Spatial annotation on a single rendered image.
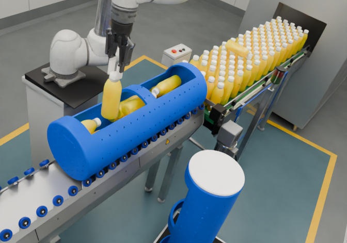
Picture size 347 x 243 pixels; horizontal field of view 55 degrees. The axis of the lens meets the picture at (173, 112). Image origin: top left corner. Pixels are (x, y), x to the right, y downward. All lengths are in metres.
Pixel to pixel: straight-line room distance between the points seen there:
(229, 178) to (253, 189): 1.49
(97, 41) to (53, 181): 0.77
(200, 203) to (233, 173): 0.22
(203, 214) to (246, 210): 1.29
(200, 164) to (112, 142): 0.45
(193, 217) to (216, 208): 0.14
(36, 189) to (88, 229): 1.02
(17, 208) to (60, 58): 0.79
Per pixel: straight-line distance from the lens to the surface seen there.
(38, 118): 2.19
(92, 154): 1.41
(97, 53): 1.92
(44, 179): 1.63
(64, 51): 1.87
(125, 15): 1.16
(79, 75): 2.03
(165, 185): 2.58
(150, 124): 1.61
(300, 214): 3.18
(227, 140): 2.21
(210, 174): 1.62
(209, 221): 1.73
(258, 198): 3.08
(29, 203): 1.56
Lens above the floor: 2.21
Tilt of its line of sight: 38 degrees down
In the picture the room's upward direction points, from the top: 16 degrees clockwise
